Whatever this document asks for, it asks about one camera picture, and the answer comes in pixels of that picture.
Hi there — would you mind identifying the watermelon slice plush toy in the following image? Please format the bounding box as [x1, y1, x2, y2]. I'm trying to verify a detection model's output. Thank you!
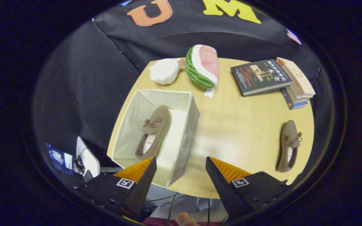
[185, 45, 220, 98]

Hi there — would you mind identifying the brown suede shoe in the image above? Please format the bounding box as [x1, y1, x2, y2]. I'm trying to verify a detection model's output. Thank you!
[135, 105, 171, 161]
[276, 120, 303, 173]

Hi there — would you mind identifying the blue printed packet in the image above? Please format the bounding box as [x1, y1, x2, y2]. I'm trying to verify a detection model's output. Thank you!
[46, 142, 74, 175]

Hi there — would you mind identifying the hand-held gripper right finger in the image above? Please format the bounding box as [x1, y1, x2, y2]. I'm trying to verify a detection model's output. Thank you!
[205, 156, 290, 222]

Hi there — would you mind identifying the white plush toy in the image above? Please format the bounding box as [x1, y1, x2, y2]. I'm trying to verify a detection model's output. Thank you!
[149, 58, 185, 85]

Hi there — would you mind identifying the black book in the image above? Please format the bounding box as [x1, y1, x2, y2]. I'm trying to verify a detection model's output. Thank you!
[230, 59, 293, 97]

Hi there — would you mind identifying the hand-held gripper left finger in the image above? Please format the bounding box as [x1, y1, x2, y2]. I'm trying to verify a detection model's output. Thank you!
[76, 157, 157, 220]

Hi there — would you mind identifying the beige book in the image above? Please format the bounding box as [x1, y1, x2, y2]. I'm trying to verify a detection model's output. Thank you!
[276, 57, 316, 98]

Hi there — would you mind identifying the grey fabric storage box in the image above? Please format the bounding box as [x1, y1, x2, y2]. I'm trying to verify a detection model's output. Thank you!
[107, 89, 201, 188]

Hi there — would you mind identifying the black backdrop cloth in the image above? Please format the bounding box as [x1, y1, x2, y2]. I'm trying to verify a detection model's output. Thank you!
[33, 0, 323, 170]

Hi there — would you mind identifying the white flat device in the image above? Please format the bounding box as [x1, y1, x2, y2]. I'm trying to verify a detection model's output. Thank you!
[75, 136, 101, 181]

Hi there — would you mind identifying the blue book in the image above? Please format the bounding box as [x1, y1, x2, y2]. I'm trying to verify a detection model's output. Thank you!
[279, 87, 309, 110]

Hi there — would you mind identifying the tan book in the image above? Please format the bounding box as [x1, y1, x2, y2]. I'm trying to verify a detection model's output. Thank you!
[285, 85, 310, 104]

